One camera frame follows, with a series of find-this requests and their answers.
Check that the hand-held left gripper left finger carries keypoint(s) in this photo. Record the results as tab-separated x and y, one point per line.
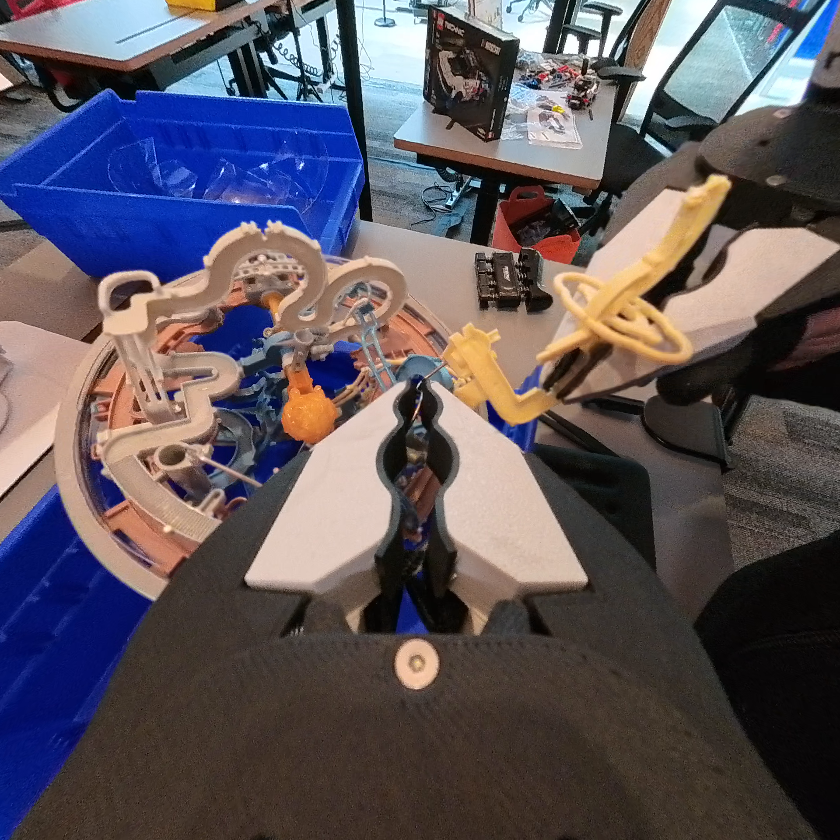
321	525

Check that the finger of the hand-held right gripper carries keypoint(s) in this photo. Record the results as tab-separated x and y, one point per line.
768	275
636	229

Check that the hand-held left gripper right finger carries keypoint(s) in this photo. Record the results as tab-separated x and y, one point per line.
512	525

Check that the yellow plastic track piece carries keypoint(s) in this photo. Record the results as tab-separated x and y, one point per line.
479	367

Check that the plastic marble maze toy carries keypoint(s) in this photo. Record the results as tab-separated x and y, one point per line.
197	394

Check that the blue tagged storage bin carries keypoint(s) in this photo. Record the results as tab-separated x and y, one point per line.
52	623

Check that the person's right hand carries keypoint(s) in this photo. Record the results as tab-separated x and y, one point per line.
820	341

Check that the grey wood-edged table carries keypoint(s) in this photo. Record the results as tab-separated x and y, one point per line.
564	164

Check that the black perforated wrist pad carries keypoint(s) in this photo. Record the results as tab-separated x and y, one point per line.
610	499

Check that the black mesh office chair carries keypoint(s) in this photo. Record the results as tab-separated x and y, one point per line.
722	59

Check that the red bag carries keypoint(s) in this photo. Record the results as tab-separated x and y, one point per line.
508	223

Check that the black tool bit holder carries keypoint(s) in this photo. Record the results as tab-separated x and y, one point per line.
512	282

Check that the pile of building set parts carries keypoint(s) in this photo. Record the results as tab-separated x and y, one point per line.
551	124

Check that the black chair armrest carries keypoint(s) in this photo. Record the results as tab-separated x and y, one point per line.
689	433

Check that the plywood panel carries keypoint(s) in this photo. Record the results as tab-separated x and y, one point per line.
646	39

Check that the black building set box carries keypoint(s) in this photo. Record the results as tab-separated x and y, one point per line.
472	72

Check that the white document stand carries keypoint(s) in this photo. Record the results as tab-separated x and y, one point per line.
39	407

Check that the clear plastic dome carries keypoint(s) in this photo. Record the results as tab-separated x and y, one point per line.
216	177

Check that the yellow storage bin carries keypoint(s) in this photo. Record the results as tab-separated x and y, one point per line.
203	5

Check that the wood-edged desk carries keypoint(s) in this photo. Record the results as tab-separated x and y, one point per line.
131	39

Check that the black vertical post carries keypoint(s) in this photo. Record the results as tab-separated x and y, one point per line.
354	131

